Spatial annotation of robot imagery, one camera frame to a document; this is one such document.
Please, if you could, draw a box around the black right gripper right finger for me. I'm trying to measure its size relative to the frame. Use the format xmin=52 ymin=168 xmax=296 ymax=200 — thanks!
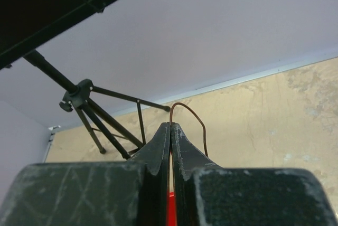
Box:
xmin=171 ymin=123 xmax=337 ymax=225

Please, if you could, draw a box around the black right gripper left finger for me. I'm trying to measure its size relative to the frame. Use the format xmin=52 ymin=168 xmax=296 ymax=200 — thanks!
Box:
xmin=1 ymin=123 xmax=171 ymax=225

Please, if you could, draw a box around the red plastic bin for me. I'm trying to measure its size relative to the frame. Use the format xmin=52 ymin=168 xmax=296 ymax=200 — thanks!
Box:
xmin=166 ymin=192 xmax=177 ymax=226

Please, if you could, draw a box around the black music stand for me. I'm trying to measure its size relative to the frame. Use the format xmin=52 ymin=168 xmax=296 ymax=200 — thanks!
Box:
xmin=1 ymin=0 xmax=170 ymax=159

